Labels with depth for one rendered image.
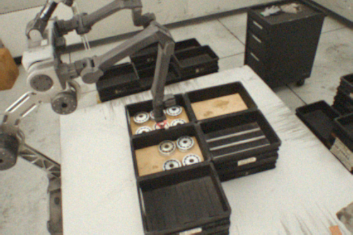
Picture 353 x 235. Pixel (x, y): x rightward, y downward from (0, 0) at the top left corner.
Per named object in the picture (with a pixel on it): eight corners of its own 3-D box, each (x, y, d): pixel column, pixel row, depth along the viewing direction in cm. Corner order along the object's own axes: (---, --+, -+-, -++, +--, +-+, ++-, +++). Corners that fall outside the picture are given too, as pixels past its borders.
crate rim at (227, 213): (144, 239, 127) (144, 236, 125) (135, 182, 149) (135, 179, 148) (232, 215, 132) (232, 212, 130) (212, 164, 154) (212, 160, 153)
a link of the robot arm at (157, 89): (157, 28, 137) (164, 43, 130) (169, 28, 139) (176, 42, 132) (149, 92, 168) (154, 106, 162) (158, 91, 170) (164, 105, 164)
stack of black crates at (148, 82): (147, 114, 302) (141, 87, 280) (140, 97, 324) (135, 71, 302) (183, 103, 309) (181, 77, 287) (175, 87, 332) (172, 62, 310)
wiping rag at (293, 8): (286, 15, 287) (287, 12, 284) (273, 7, 303) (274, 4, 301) (311, 10, 292) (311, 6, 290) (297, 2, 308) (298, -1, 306)
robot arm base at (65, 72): (62, 80, 138) (53, 58, 130) (79, 75, 140) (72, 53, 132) (63, 90, 132) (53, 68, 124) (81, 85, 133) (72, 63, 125)
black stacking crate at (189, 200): (148, 247, 133) (144, 236, 126) (139, 193, 155) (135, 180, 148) (231, 225, 138) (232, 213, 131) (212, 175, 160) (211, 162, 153)
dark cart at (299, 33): (261, 100, 325) (271, 24, 267) (242, 78, 359) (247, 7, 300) (307, 86, 337) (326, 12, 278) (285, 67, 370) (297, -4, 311)
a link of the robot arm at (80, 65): (70, 62, 132) (72, 70, 129) (93, 56, 134) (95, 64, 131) (76, 75, 139) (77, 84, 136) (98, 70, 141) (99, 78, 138)
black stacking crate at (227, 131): (212, 174, 161) (212, 161, 153) (196, 136, 183) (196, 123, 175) (279, 157, 165) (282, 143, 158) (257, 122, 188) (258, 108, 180)
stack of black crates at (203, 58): (184, 104, 309) (181, 67, 280) (175, 87, 331) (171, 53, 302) (219, 94, 317) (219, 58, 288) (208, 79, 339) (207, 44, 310)
